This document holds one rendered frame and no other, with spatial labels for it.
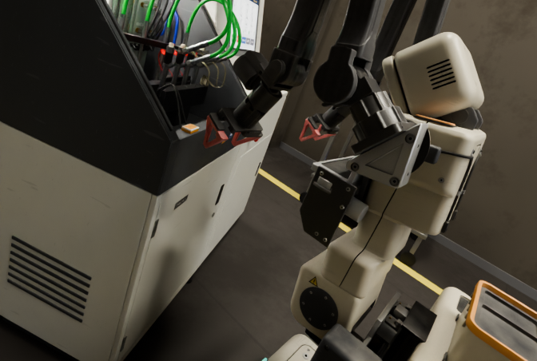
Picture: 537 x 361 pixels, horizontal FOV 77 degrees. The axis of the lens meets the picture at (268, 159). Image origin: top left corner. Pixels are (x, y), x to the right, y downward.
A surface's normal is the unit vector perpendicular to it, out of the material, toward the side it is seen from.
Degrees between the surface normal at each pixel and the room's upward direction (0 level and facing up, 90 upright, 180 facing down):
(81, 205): 90
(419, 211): 90
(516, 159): 90
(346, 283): 90
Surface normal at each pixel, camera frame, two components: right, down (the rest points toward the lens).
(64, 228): -0.26, 0.26
